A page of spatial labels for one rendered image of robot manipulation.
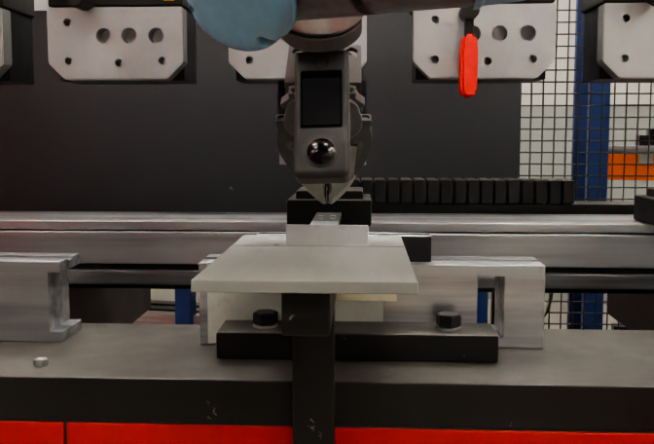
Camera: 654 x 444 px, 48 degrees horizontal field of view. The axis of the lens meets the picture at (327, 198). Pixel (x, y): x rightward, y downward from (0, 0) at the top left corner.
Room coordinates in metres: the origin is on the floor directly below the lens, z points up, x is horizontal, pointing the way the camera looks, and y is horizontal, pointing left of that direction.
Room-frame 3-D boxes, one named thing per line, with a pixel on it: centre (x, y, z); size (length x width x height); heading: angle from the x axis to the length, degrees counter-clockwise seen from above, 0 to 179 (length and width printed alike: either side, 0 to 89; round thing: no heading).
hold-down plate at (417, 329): (0.79, -0.03, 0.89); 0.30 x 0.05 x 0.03; 87
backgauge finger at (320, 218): (1.02, 0.00, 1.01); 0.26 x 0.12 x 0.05; 177
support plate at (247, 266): (0.71, 0.01, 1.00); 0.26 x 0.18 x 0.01; 177
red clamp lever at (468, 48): (0.78, -0.15, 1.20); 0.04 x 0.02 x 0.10; 177
